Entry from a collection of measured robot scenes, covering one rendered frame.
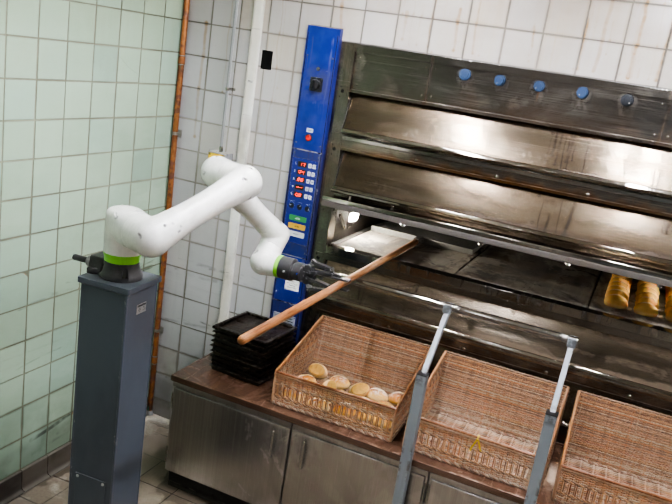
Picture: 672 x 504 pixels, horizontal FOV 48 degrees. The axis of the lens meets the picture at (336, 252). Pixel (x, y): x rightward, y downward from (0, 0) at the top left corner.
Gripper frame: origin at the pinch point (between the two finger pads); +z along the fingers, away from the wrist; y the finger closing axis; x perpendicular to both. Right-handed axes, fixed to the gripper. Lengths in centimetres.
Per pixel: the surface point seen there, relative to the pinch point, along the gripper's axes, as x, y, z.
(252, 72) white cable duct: -52, -71, -80
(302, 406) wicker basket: -5, 58, -10
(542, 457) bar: 5, 41, 88
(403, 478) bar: 6, 68, 41
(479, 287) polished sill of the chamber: -54, 3, 43
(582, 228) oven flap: -54, -33, 79
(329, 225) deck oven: -54, -8, -31
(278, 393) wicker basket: -4, 56, -22
